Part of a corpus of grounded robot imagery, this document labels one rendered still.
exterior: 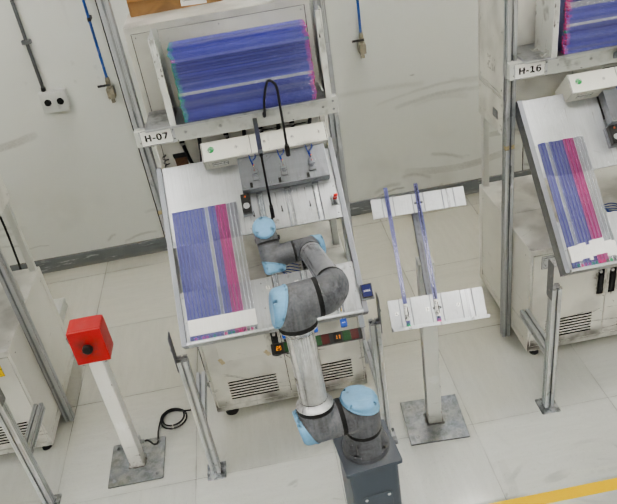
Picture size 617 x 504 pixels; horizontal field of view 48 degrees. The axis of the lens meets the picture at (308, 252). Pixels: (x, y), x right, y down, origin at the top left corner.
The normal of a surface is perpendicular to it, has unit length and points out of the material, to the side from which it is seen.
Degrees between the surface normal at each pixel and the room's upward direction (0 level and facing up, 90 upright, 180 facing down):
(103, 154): 90
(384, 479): 90
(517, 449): 0
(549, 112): 44
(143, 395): 0
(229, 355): 90
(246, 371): 89
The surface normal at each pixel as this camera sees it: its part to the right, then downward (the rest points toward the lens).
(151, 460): -0.14, -0.83
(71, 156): 0.13, 0.52
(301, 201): -0.01, -0.25
